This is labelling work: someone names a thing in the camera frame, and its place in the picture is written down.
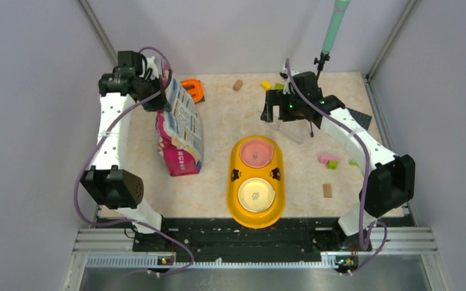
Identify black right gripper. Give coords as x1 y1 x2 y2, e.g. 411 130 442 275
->
260 90 305 123

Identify clear plastic scoop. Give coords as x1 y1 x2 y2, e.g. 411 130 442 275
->
276 120 304 145

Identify pink pet food bag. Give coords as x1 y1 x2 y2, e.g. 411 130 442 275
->
155 76 204 176

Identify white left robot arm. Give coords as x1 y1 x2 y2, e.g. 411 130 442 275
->
74 49 172 251

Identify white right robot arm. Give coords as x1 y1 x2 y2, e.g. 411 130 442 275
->
260 70 416 250

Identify pink food bowl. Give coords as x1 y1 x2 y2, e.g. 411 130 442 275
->
240 138 274 169

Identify cream food bowl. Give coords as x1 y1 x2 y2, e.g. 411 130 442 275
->
238 178 275 213

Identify yellow double pet feeder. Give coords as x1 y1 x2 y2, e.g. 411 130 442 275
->
226 135 286 229

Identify green flat toy brick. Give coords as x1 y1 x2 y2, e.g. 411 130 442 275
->
274 83 285 90

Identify yellow toy brick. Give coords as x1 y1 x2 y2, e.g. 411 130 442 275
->
260 81 272 90

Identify tan wooden block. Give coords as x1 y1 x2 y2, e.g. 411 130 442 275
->
232 79 243 92

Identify pink toy brick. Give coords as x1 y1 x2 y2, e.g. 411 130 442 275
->
318 154 339 164

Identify black tripod stand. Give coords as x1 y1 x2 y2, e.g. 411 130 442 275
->
309 52 329 138

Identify green toy cube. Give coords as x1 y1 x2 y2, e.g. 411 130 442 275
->
326 160 338 170

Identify dark grey building baseplate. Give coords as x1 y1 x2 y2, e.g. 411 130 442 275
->
347 108 373 130

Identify brown wooden block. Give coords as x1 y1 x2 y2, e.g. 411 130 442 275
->
323 184 333 198

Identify mint green pole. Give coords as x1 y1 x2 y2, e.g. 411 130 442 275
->
321 0 351 55

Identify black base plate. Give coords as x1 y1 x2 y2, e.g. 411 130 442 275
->
117 218 363 263

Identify aluminium frame rail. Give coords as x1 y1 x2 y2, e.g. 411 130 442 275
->
63 218 453 290

